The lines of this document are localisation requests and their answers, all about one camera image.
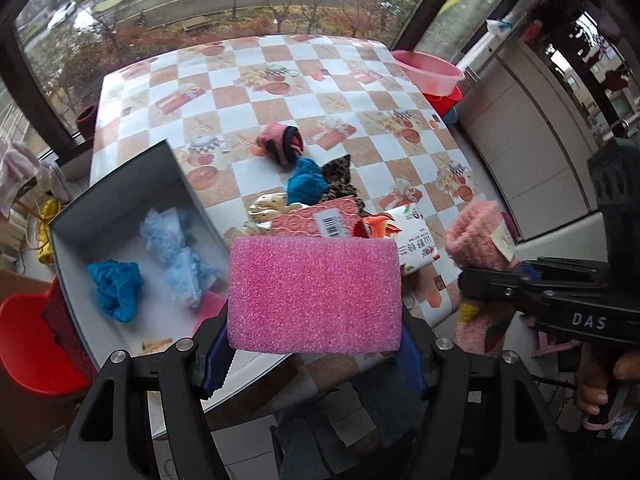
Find leopard print scrunchie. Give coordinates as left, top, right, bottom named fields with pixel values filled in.
left=319, top=155, right=360, bottom=206

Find white cabinet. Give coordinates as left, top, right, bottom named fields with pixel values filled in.
left=459, top=35, right=612, bottom=242

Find pink and black fuzzy sock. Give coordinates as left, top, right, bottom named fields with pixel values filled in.
left=256, top=122, right=305, bottom=167

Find cream polka dot scrunchie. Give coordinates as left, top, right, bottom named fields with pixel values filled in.
left=245, top=192, right=289, bottom=224

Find pink striped knit sock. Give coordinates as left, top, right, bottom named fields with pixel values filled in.
left=444, top=199, right=521, bottom=357

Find pink sponge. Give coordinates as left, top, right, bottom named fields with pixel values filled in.
left=226, top=236, right=404, bottom=355

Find fox print tissue pack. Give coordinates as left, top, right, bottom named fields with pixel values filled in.
left=359, top=204, right=441, bottom=277

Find dark red slipper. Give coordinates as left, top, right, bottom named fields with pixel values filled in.
left=75, top=104, right=97, bottom=139

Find red plastic basin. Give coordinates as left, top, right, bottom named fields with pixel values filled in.
left=424, top=87, right=464, bottom=117

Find person's blue jeans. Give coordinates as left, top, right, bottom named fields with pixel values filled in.
left=271, top=366, right=427, bottom=480

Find person's right hand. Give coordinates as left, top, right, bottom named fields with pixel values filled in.
left=574, top=345, right=640, bottom=417

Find red patterned carton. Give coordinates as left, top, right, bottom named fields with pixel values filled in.
left=269, top=195, right=366, bottom=241

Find red plastic chair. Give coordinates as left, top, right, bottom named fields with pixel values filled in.
left=0, top=280, right=94, bottom=399

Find checked printed tablecloth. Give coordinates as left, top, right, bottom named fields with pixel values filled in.
left=89, top=34, right=497, bottom=413

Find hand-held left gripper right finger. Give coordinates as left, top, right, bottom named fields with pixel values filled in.
left=395, top=305, right=572, bottom=480

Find light blue mesh pouf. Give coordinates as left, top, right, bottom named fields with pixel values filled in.
left=138, top=207, right=224, bottom=310

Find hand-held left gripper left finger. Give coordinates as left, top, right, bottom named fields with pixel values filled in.
left=52, top=302, right=237, bottom=480

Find pink plastic basin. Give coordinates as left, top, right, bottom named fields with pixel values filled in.
left=390, top=49, right=465, bottom=96

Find yellow folded umbrella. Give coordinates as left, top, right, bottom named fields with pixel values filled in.
left=37, top=198, right=64, bottom=267

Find blue velvet scrunchie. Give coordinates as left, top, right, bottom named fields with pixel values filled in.
left=285, top=158, right=326, bottom=206
left=87, top=258, right=145, bottom=323

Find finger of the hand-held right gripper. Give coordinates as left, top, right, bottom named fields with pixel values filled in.
left=458, top=267, right=547, bottom=312
left=517, top=257, right=609, bottom=284

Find black cable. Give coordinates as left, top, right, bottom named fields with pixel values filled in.
left=529, top=374, right=579, bottom=389

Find grey cardboard box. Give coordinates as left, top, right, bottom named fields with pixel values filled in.
left=48, top=139, right=234, bottom=377

